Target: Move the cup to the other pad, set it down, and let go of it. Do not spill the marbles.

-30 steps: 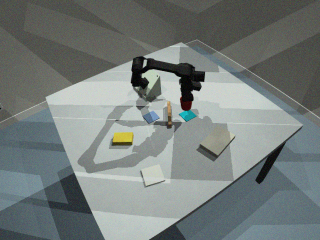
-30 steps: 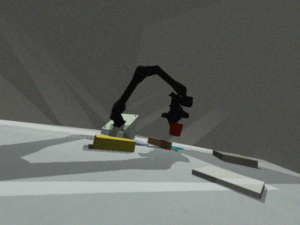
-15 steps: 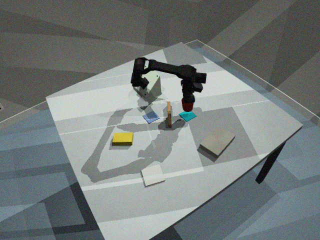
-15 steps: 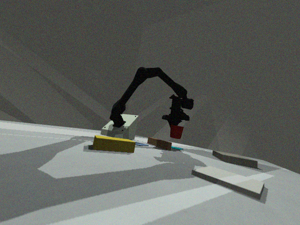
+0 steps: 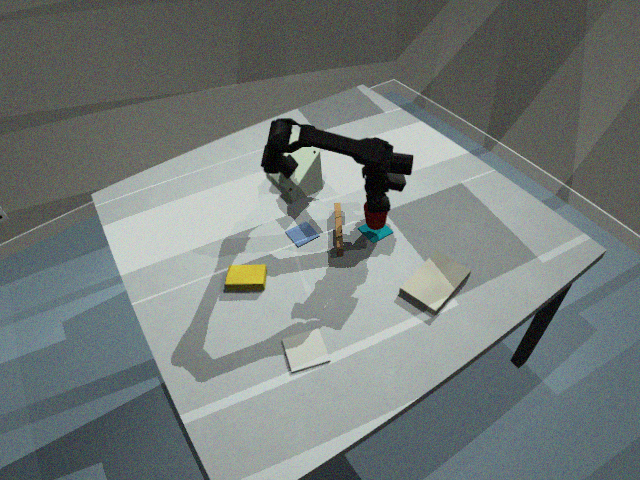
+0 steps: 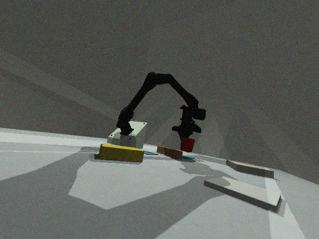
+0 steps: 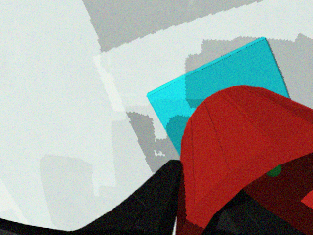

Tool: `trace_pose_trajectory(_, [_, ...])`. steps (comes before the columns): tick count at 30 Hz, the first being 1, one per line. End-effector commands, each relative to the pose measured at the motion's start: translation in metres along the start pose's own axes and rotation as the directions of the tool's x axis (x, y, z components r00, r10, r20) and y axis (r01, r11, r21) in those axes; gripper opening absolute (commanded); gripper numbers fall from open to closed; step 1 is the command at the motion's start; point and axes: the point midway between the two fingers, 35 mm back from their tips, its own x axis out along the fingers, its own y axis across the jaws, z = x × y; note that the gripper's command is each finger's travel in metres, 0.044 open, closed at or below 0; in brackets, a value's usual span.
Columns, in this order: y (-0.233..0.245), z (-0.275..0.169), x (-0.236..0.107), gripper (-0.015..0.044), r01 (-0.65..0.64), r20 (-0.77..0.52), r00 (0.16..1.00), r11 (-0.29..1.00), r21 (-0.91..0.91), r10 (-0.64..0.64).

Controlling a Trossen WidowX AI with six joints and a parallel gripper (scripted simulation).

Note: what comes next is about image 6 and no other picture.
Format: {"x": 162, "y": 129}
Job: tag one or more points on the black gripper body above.
{"x": 186, "y": 125}

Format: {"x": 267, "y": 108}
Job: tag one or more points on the beige flat rectangular block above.
{"x": 249, "y": 168}

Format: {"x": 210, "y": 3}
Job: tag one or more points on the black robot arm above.
{"x": 150, "y": 82}

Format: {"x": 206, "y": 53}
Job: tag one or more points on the red cup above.
{"x": 187, "y": 144}

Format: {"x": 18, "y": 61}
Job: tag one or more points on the olive yellow rectangular block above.
{"x": 115, "y": 152}

